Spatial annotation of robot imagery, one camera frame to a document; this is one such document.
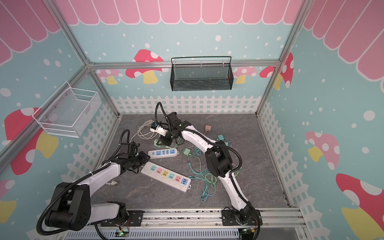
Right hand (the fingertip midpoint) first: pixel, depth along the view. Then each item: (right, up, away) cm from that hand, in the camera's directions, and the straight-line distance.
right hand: (159, 140), depth 89 cm
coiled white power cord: (-16, +5, +20) cm, 26 cm away
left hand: (-6, -12, +2) cm, 14 cm away
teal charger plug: (+40, +1, +16) cm, 43 cm away
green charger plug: (-2, -2, -1) cm, 3 cm away
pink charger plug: (+31, +7, +20) cm, 37 cm away
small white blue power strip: (-2, -9, +7) cm, 12 cm away
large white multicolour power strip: (+5, -20, -4) cm, 22 cm away
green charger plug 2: (+16, -8, +8) cm, 20 cm away
